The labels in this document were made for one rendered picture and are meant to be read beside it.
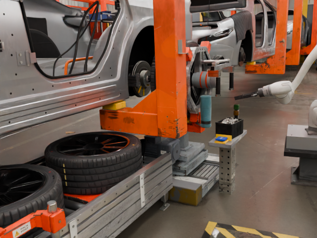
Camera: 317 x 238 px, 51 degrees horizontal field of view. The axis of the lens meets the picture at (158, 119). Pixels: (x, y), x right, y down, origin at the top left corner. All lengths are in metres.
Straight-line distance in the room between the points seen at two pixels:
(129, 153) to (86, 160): 0.28
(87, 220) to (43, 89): 0.79
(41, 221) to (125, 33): 1.63
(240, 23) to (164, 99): 3.49
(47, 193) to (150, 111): 1.01
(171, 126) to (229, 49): 3.26
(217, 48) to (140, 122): 3.10
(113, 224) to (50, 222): 0.54
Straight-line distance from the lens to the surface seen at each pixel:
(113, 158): 2.07
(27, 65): 1.96
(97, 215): 1.80
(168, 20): 2.21
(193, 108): 2.72
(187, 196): 2.51
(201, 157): 3.03
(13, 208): 1.61
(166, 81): 2.24
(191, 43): 2.84
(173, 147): 2.60
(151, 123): 2.36
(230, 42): 5.39
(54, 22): 4.49
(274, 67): 6.29
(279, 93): 2.72
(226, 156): 2.59
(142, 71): 3.00
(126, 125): 2.49
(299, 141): 2.86
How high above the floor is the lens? 1.19
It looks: 13 degrees down
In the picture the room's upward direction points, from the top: 2 degrees counter-clockwise
